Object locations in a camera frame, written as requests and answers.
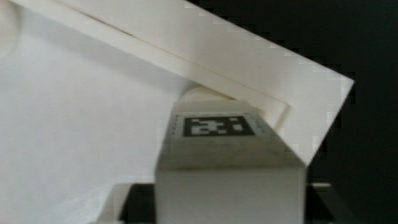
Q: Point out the white square tabletop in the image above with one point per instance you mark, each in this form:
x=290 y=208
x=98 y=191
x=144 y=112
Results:
x=102 y=59

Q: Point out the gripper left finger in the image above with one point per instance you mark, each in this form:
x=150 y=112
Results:
x=128 y=207

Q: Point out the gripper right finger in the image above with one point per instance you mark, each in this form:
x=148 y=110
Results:
x=327 y=210

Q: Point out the white table leg grasped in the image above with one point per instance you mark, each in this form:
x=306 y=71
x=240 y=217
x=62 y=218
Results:
x=229 y=175

